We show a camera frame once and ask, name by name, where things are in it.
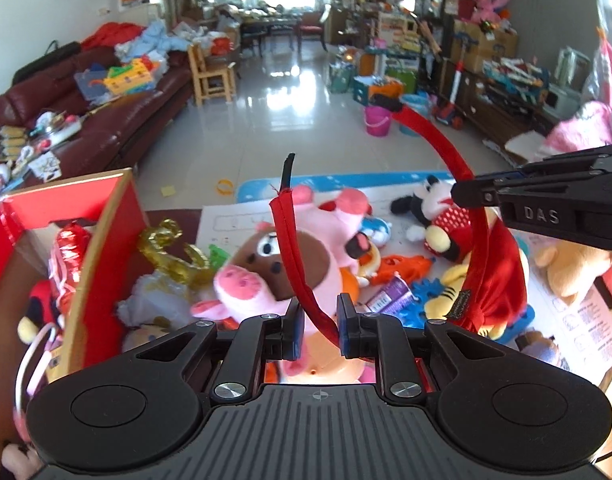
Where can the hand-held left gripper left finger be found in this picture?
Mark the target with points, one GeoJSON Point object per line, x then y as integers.
{"type": "Point", "coordinates": [296, 332]}

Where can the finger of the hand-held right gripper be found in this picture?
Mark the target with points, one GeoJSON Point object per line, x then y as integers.
{"type": "Point", "coordinates": [566, 167]}
{"type": "Point", "coordinates": [473, 192]}

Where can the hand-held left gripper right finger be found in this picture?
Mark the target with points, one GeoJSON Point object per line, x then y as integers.
{"type": "Point", "coordinates": [344, 332]}

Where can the red cardboard box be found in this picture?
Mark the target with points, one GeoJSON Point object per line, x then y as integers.
{"type": "Point", "coordinates": [115, 230]}

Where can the polka dot mouse plush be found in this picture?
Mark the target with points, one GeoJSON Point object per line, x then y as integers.
{"type": "Point", "coordinates": [451, 221]}

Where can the pink fluffy cloth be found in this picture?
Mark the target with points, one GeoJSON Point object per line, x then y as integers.
{"type": "Point", "coordinates": [581, 130]}

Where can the peach plastic toy head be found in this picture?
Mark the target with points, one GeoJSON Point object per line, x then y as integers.
{"type": "Point", "coordinates": [311, 371]}

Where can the flat cardboard sheet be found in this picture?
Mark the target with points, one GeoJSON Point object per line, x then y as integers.
{"type": "Point", "coordinates": [523, 145]}

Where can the orange ball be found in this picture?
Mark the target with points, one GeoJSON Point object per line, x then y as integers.
{"type": "Point", "coordinates": [349, 282]}

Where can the yellow bear plush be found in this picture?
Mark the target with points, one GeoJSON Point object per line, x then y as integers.
{"type": "Point", "coordinates": [566, 270]}

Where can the purple carton box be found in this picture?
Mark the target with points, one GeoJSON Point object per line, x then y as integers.
{"type": "Point", "coordinates": [393, 292]}

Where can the brown cow plush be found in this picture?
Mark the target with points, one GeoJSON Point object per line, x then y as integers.
{"type": "Point", "coordinates": [308, 255]}

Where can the white appliance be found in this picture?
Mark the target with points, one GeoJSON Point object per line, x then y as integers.
{"type": "Point", "coordinates": [568, 85]}

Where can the orange plastic toy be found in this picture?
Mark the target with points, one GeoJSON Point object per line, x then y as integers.
{"type": "Point", "coordinates": [401, 265]}

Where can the low wooden cabinet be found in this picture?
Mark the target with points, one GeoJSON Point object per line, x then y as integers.
{"type": "Point", "coordinates": [501, 105]}

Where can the yellow tiger plush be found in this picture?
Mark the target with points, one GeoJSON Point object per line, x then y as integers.
{"type": "Point", "coordinates": [451, 280]}

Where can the red kids scooter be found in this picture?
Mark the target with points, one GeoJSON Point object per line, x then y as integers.
{"type": "Point", "coordinates": [451, 105]}

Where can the blue plastic toy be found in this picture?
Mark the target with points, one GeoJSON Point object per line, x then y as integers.
{"type": "Point", "coordinates": [428, 294]}

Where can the blue plastic basin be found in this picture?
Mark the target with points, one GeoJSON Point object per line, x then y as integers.
{"type": "Point", "coordinates": [416, 105]}

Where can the blue white cat figure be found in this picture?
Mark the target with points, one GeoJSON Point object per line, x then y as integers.
{"type": "Point", "coordinates": [376, 232]}

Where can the green plastic toy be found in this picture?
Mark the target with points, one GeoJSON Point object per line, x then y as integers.
{"type": "Point", "coordinates": [218, 257]}

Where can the pink bucket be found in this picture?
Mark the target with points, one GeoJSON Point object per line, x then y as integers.
{"type": "Point", "coordinates": [377, 122]}

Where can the white paper sheet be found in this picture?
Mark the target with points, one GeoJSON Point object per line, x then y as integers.
{"type": "Point", "coordinates": [225, 230]}

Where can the brown blue plush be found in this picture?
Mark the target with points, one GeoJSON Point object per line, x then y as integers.
{"type": "Point", "coordinates": [538, 347]}

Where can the blue play mat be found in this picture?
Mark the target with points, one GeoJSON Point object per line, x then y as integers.
{"type": "Point", "coordinates": [336, 180]}

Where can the blue storage crate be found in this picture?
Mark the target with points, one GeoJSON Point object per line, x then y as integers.
{"type": "Point", "coordinates": [376, 90]}

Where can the clear plastic bag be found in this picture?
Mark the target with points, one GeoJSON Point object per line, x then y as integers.
{"type": "Point", "coordinates": [155, 300]}

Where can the brown cardboard boxes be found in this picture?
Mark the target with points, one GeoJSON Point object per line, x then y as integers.
{"type": "Point", "coordinates": [486, 45]}

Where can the tan plush toy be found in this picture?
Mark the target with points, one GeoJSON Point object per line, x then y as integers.
{"type": "Point", "coordinates": [145, 335]}

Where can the gold foil balloon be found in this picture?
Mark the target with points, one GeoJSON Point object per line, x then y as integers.
{"type": "Point", "coordinates": [160, 240]}

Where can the colourful toy play set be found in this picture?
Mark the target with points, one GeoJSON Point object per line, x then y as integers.
{"type": "Point", "coordinates": [396, 40]}

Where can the teal gift bag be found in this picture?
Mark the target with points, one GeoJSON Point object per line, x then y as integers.
{"type": "Point", "coordinates": [341, 77]}

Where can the pink rabbit plush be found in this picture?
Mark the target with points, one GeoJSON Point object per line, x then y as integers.
{"type": "Point", "coordinates": [491, 7]}

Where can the yellow sticky note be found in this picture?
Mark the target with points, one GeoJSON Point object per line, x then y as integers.
{"type": "Point", "coordinates": [167, 190]}

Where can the dark wooden chair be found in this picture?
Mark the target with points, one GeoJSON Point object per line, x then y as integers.
{"type": "Point", "coordinates": [311, 30]}

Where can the red foil balloon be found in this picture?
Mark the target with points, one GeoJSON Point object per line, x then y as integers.
{"type": "Point", "coordinates": [68, 260]}

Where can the black red mouse plush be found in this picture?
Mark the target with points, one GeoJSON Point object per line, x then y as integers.
{"type": "Point", "coordinates": [35, 307]}

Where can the dark dining table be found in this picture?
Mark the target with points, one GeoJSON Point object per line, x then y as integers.
{"type": "Point", "coordinates": [271, 27]}

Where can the dark red leather sofa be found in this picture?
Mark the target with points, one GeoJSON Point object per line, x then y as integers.
{"type": "Point", "coordinates": [135, 115]}

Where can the light wooden chair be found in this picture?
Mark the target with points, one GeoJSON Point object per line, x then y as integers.
{"type": "Point", "coordinates": [208, 72]}

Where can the pink white hoop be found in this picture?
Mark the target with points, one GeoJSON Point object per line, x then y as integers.
{"type": "Point", "coordinates": [21, 380]}

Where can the yellow toy construction set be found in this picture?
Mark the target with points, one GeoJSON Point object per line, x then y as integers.
{"type": "Point", "coordinates": [128, 77]}

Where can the light blue cloth pile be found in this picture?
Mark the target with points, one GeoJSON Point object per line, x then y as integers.
{"type": "Point", "coordinates": [155, 40]}

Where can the red blanket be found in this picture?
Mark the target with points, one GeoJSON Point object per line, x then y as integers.
{"type": "Point", "coordinates": [113, 35]}

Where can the black bag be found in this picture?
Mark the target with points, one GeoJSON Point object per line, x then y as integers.
{"type": "Point", "coordinates": [45, 60]}

